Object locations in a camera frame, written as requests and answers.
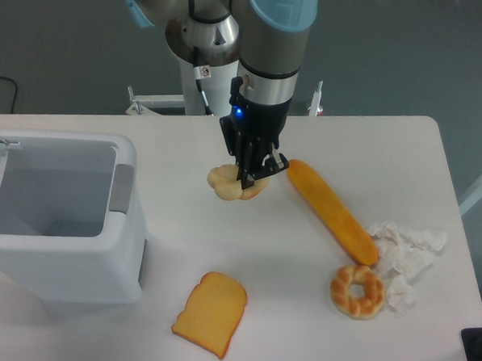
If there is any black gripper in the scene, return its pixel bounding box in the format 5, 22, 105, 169
220, 76, 290, 190

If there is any pale round bread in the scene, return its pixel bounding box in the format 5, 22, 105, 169
207, 164, 270, 201

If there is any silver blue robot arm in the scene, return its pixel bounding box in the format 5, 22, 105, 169
125, 0, 318, 188

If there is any white trash can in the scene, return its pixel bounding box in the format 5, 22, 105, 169
0, 129, 148, 304

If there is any long orange baguette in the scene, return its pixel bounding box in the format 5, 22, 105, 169
287, 159, 379, 266

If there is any orange toast slice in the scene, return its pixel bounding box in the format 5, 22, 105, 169
171, 271, 248, 360

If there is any large crumpled white tissue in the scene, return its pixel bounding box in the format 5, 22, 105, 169
367, 221, 448, 280

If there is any small crumpled white tissue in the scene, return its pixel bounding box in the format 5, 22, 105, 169
386, 275, 416, 317

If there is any black device at edge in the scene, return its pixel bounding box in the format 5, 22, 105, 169
461, 327, 482, 361

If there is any white clamp bracket right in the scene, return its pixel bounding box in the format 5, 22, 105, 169
308, 80, 323, 116

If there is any white clamp bracket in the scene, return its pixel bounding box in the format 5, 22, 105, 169
308, 80, 323, 116
126, 86, 185, 116

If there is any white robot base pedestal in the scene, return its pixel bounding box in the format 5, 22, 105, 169
166, 15, 240, 117

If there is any white clamp bracket left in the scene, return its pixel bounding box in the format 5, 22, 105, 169
126, 86, 185, 116

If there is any braided ring bread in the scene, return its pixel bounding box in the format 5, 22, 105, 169
329, 265, 386, 320

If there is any black floor cable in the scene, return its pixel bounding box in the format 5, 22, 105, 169
0, 77, 19, 116

